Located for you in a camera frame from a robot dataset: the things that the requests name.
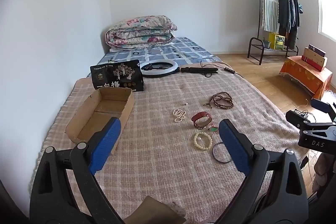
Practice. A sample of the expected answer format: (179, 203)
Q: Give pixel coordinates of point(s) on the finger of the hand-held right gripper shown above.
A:
(299, 120)
(321, 106)

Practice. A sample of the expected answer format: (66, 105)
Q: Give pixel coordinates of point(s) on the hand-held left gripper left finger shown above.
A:
(105, 142)

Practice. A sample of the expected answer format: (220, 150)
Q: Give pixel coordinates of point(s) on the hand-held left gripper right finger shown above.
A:
(233, 145)

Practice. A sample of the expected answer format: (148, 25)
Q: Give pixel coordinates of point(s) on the black bangle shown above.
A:
(214, 154)

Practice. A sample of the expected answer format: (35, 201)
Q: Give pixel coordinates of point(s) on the cardboard box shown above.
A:
(105, 102)

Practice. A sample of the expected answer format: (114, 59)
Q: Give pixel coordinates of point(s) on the tan plush object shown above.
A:
(319, 171)

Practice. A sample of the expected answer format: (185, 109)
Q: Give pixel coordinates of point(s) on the orange cloth covered table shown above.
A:
(304, 74)

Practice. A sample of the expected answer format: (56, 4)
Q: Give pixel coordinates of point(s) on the wooden gift box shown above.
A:
(313, 62)

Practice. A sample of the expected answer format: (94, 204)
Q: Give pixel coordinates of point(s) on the dark flat box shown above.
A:
(317, 49)

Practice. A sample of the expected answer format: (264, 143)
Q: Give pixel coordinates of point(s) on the beige plaid blanket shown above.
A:
(157, 174)

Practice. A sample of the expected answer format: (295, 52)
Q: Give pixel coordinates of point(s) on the black snack bag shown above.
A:
(118, 74)

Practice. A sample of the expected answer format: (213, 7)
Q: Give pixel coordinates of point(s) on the yellow box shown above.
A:
(277, 41)

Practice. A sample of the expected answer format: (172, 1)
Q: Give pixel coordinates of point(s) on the black folded tripod stand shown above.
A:
(199, 70)

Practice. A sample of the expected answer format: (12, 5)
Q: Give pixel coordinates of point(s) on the brown cardboard piece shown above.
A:
(155, 211)

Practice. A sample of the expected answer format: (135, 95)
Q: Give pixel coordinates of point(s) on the window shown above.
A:
(328, 16)

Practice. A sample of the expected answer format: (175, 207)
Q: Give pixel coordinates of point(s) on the dark hanging clothes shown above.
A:
(286, 11)

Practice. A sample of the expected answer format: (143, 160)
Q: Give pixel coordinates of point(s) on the black metal clothes rack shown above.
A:
(260, 16)

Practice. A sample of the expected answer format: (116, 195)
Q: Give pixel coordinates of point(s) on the blue patterned bedsheet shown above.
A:
(170, 52)

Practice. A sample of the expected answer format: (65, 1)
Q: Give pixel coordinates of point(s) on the striped hanging towel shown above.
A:
(270, 3)

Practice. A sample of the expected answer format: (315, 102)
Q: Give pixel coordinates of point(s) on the folded floral quilt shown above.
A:
(141, 32)

